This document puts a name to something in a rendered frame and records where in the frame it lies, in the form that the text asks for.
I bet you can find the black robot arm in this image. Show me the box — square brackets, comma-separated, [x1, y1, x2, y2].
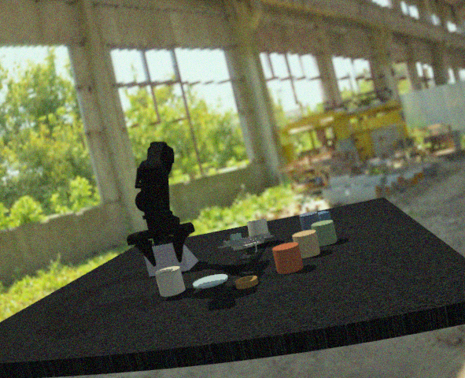
[135, 142, 179, 246]

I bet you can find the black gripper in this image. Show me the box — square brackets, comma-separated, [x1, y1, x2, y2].
[127, 207, 195, 267]

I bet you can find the grey-blue cylinder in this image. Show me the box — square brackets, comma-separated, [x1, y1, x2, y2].
[299, 212, 319, 232]

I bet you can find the light blue block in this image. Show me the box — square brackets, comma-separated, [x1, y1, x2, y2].
[318, 211, 331, 222]

